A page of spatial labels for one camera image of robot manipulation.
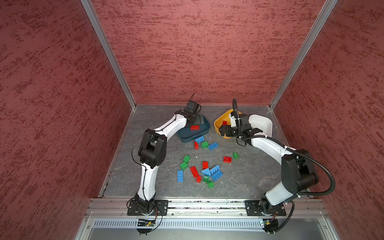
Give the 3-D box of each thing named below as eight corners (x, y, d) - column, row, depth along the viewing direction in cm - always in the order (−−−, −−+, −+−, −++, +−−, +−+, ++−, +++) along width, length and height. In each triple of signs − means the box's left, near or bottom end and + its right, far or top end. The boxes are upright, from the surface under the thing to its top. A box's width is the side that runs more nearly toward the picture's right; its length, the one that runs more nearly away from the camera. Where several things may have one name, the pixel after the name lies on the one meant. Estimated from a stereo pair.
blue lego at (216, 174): (214, 181, 85) (214, 179, 83) (209, 172, 88) (209, 171, 86) (223, 175, 87) (223, 174, 85) (218, 167, 90) (218, 166, 88)
